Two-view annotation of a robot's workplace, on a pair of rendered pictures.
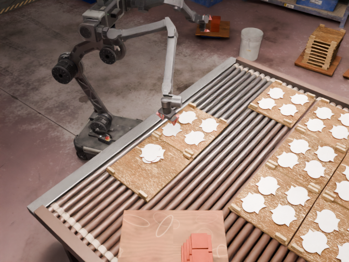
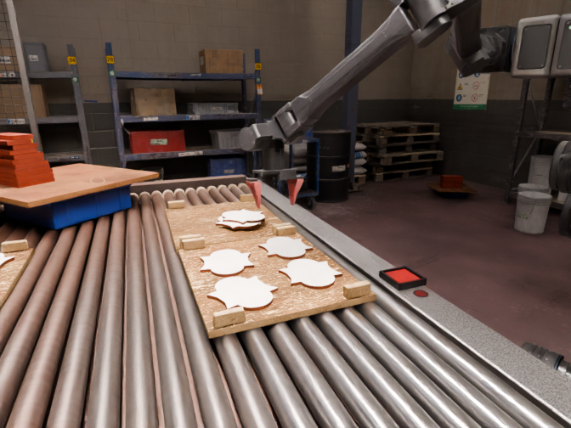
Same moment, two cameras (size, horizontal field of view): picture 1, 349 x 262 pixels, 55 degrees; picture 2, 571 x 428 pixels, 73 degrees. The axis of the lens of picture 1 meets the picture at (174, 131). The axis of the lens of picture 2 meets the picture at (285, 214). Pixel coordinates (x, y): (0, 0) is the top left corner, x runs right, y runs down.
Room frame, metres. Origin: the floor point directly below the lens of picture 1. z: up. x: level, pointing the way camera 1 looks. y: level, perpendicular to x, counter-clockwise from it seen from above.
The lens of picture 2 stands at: (2.13, -0.82, 1.33)
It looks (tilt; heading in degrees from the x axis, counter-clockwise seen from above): 17 degrees down; 119
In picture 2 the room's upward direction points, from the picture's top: straight up
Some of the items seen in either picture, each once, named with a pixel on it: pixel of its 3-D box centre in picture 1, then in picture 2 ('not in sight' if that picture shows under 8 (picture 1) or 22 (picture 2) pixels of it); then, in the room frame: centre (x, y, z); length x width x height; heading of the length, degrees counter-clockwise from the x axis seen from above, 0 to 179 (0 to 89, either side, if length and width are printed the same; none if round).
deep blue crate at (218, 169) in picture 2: not in sight; (226, 169); (-1.27, 3.55, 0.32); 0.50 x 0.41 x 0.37; 50
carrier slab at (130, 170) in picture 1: (150, 165); (223, 221); (1.36, 0.15, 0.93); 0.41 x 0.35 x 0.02; 140
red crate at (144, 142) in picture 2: not in sight; (156, 140); (-1.80, 2.81, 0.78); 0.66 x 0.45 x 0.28; 53
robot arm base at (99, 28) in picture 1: (103, 32); (487, 49); (2.06, 0.47, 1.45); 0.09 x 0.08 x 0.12; 163
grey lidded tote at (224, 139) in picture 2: not in sight; (229, 138); (-1.20, 3.58, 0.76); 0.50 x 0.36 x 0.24; 59
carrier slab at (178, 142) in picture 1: (190, 129); (264, 271); (1.68, -0.11, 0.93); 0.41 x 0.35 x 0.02; 141
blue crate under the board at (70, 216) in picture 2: not in sight; (69, 199); (0.78, -0.01, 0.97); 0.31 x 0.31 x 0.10; 0
